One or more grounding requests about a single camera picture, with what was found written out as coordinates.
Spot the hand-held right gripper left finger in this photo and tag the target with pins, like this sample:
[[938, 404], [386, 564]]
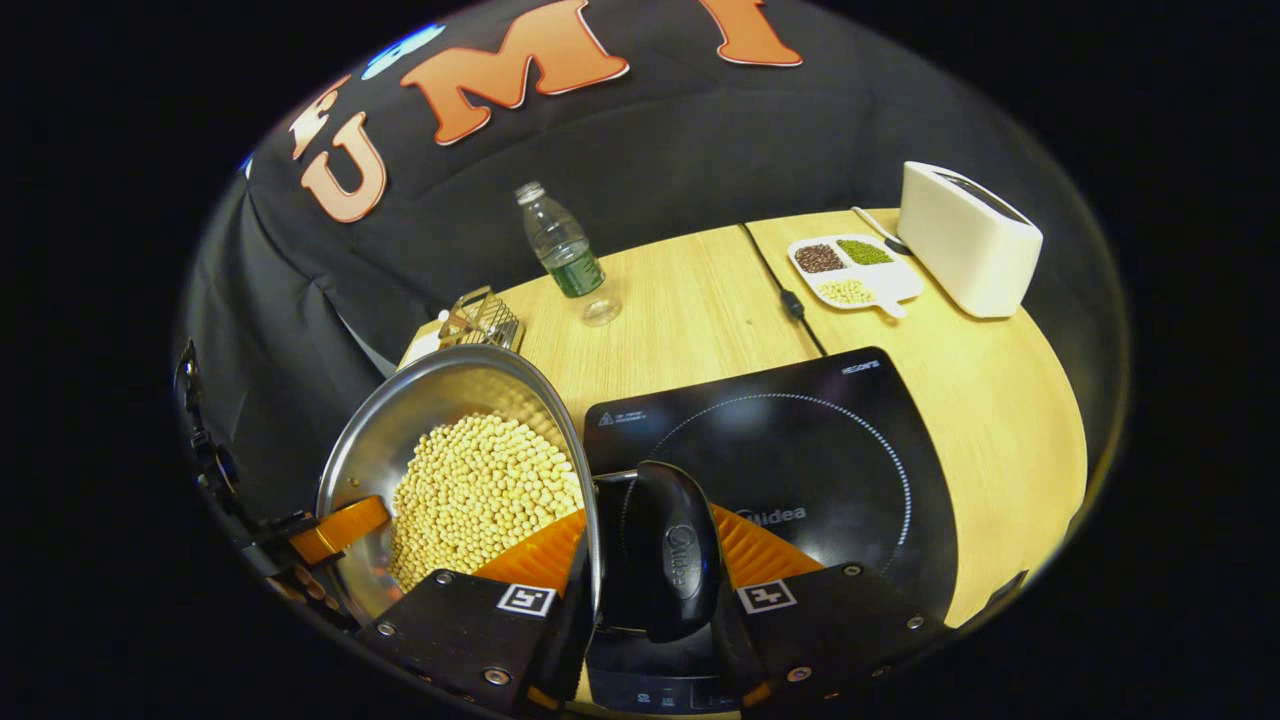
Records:
[[470, 625]]

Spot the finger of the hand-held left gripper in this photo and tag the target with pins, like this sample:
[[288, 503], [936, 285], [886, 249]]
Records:
[[305, 585], [340, 528]]

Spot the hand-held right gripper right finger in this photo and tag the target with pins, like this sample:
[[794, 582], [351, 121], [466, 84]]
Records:
[[840, 620]]

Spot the stainless steel pot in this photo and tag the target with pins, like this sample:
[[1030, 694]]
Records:
[[400, 440]]

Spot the black induction cooktop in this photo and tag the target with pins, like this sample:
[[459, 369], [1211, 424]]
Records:
[[800, 460]]

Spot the pile of soybeans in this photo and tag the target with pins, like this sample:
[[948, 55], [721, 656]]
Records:
[[480, 490]]

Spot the white divided bean plate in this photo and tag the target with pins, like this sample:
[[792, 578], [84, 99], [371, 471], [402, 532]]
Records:
[[855, 272]]

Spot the clear plastic water bottle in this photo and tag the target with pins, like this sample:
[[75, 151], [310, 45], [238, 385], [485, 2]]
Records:
[[565, 255]]

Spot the white toaster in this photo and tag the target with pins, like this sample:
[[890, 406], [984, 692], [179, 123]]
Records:
[[965, 250]]

